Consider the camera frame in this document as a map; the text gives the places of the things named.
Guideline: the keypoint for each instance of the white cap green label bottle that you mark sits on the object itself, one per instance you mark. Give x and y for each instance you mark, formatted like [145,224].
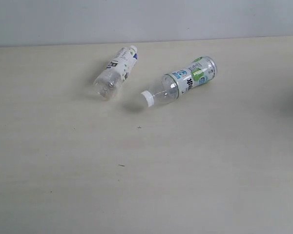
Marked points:
[171,86]

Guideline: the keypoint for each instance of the white blue label bottle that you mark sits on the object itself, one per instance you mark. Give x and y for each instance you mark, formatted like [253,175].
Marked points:
[109,81]

